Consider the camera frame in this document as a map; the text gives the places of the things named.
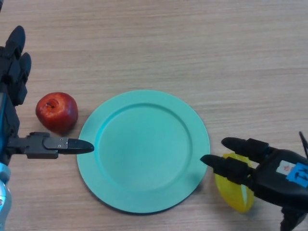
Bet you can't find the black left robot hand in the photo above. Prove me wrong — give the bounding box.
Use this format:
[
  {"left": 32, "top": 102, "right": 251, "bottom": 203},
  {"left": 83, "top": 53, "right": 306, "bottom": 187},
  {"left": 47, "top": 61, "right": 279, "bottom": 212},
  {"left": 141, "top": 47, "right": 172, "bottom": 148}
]
[{"left": 0, "top": 25, "right": 95, "bottom": 167}]

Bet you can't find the yellow starfruit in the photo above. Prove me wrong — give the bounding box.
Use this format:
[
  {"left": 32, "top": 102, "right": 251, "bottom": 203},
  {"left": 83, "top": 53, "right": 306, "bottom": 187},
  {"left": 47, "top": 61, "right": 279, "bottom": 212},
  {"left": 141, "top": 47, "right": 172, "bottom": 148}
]
[{"left": 215, "top": 153, "right": 256, "bottom": 214}]

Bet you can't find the green round plate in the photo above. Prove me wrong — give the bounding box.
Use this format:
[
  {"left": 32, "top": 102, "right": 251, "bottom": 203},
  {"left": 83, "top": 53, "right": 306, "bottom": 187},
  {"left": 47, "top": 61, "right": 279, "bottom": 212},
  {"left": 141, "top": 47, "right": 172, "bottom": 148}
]
[{"left": 77, "top": 90, "right": 211, "bottom": 214}]

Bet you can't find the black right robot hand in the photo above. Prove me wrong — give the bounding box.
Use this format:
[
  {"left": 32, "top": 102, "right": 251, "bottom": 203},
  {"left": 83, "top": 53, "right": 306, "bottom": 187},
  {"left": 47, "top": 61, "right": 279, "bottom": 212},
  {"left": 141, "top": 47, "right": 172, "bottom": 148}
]
[{"left": 200, "top": 137, "right": 308, "bottom": 231}]

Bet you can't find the red apple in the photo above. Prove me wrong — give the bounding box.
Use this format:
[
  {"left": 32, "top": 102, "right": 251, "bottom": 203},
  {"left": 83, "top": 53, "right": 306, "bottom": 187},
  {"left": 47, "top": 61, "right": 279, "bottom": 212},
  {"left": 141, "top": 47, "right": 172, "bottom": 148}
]
[{"left": 35, "top": 92, "right": 79, "bottom": 135}]

